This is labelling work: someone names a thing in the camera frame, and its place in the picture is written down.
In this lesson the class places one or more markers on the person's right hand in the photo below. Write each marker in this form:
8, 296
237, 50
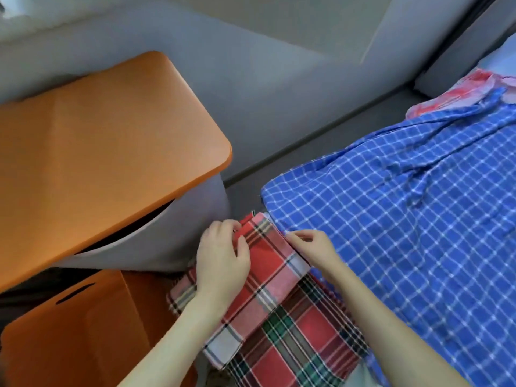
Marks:
318, 250

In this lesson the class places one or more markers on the person's left hand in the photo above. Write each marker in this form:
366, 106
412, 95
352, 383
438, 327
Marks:
222, 266

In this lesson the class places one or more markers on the red white plaid cloth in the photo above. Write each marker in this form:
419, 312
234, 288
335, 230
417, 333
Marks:
270, 274

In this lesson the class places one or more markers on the red green plaid cloth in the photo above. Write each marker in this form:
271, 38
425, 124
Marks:
298, 338

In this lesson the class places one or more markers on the blue checked cloth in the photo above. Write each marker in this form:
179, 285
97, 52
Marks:
419, 221

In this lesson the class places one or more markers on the orange plastic storage bin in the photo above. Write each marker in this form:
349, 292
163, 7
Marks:
89, 334

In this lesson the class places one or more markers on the person's right forearm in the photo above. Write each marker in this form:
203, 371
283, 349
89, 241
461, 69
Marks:
395, 334

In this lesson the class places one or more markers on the person's left forearm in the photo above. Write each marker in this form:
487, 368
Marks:
173, 350

